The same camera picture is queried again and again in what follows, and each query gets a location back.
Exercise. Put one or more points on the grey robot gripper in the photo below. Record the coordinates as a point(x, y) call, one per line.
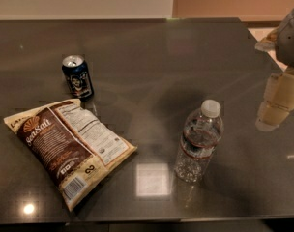
point(290, 43)

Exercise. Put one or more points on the clear plastic water bottle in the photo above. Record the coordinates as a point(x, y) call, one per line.
point(202, 132)

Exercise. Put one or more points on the brown sea salt chip bag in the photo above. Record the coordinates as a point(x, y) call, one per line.
point(76, 149)

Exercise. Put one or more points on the dark blue soda can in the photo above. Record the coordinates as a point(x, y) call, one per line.
point(76, 72)

